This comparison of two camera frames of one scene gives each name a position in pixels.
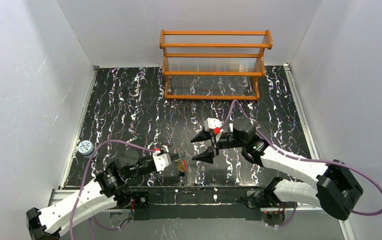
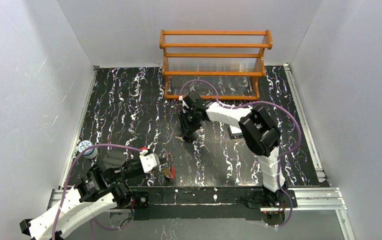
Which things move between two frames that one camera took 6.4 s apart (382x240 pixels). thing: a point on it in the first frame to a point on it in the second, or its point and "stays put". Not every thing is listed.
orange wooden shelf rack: [213, 65] stays put
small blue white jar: [86, 148] stays put
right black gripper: [215, 144] to [187, 125]
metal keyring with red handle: [181, 162] to [169, 173]
